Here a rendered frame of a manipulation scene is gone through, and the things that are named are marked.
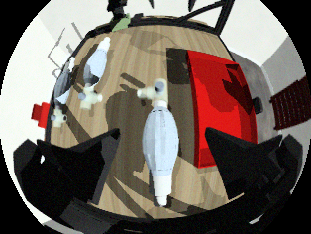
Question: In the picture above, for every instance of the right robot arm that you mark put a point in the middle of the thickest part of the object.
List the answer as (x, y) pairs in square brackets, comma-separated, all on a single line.
[(118, 13)]

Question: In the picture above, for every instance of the red tray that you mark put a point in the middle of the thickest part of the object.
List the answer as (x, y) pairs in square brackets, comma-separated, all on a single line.
[(223, 102)]

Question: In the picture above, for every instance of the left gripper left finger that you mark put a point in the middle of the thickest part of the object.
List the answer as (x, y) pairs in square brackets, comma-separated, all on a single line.
[(86, 164)]

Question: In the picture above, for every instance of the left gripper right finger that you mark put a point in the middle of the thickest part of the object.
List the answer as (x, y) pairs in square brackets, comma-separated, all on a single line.
[(237, 160)]

